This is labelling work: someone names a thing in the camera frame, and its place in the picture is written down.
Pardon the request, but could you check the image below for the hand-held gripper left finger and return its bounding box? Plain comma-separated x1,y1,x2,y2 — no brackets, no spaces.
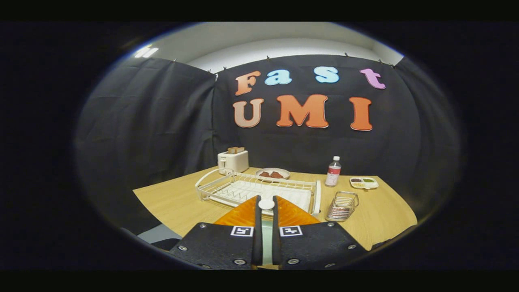
169,195,263,270

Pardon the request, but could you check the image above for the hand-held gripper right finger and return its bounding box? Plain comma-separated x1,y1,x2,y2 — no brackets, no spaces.
272,195,369,270

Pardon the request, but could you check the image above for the metal wire basket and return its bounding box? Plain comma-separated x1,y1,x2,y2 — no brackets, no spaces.
325,191,360,222

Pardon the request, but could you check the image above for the pale green plate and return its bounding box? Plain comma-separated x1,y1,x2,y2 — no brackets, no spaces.
262,219,273,265

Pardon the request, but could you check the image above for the white wire dish rack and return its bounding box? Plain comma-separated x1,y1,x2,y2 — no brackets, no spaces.
195,168,322,216

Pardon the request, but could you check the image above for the white divided sauce dish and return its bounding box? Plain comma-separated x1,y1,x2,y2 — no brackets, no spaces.
350,176,379,190

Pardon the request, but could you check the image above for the beige round plate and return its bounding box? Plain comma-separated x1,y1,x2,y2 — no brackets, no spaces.
255,168,291,180

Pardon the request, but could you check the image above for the red label water bottle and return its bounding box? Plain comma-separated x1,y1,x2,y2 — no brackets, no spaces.
325,156,342,187

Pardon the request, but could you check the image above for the white toaster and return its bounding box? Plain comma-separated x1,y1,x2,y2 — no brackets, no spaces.
217,150,249,175

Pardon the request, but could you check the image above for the ceiling light panel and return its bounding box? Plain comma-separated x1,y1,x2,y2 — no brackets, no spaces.
135,45,159,58

